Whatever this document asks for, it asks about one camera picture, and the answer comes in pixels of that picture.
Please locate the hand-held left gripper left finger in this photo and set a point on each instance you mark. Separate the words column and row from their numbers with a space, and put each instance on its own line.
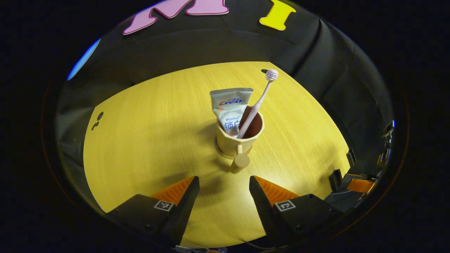
column 184, row 207

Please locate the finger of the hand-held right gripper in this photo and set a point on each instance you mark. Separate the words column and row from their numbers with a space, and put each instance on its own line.
column 360, row 185

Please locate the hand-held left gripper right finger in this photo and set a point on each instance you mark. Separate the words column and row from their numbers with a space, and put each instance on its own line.
column 263, row 207

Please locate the pink toothbrush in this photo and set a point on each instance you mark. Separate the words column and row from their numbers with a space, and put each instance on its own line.
column 258, row 103

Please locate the white toothpaste tube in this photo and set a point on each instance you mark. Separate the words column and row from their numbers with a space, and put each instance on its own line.
column 230, row 102

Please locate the wooden desktop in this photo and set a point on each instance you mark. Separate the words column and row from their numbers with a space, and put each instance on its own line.
column 140, row 140

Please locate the black table edge clamp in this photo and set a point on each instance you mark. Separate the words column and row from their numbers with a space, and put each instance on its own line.
column 335, row 180
column 351, row 157

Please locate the black backdrop cloth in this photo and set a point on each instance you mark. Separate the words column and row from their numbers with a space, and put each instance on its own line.
column 316, row 70

